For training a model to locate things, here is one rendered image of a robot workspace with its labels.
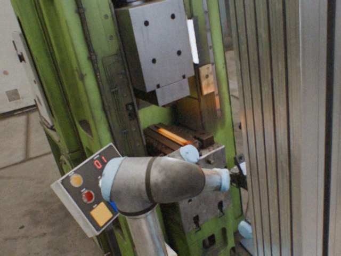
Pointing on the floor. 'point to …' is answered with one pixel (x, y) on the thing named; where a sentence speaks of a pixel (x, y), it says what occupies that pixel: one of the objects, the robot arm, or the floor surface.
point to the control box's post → (113, 240)
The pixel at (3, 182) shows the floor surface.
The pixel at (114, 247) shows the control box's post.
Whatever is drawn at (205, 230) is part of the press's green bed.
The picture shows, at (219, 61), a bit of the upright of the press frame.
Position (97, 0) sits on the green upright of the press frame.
